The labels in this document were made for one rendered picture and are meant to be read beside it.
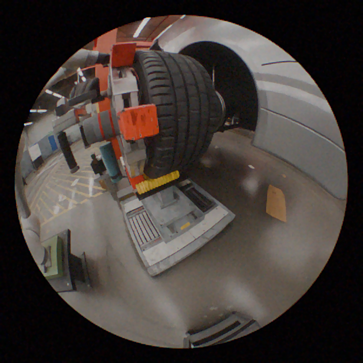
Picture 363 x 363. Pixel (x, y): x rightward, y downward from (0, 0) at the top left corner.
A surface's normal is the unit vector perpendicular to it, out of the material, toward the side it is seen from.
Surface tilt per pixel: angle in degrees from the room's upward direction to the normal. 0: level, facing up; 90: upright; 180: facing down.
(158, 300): 0
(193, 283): 0
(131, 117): 90
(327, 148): 90
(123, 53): 125
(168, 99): 82
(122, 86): 90
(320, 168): 90
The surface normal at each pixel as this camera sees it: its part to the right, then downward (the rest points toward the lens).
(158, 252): -0.04, -0.78
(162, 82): 0.54, 0.25
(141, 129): 0.57, 0.50
